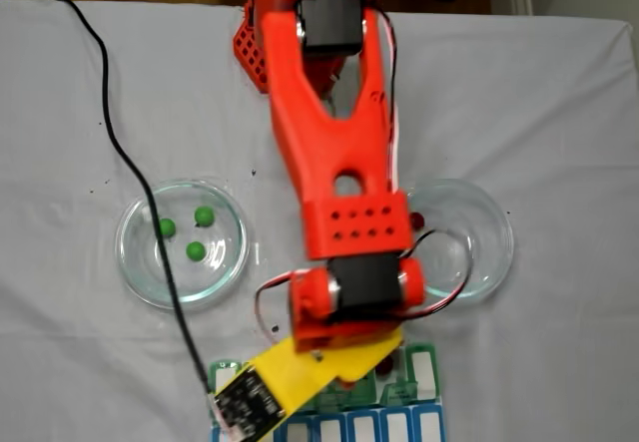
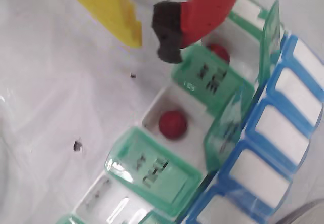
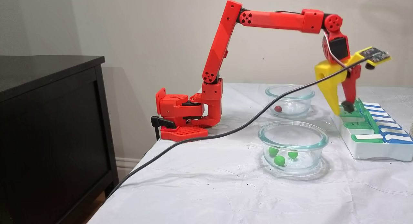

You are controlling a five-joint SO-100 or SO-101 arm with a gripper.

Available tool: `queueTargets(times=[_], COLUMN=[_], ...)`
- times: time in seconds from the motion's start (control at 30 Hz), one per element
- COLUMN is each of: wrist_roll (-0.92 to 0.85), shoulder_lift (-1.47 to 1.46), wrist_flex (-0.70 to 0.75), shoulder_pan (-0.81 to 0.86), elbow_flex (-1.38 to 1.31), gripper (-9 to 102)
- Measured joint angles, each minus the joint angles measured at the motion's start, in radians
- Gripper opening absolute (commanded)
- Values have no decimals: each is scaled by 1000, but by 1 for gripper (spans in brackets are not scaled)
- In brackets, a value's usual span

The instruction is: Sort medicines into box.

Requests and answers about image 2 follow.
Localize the orange gripper right finger with foam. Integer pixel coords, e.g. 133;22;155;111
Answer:
151;0;248;64

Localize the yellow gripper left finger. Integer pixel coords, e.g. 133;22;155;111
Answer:
55;0;143;49

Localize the red round candy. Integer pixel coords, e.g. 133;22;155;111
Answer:
206;43;230;64
158;110;188;141

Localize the white tablecloth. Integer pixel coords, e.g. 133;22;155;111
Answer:
0;0;324;224

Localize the green blue weekly pill organizer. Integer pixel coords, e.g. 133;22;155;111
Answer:
54;0;324;224

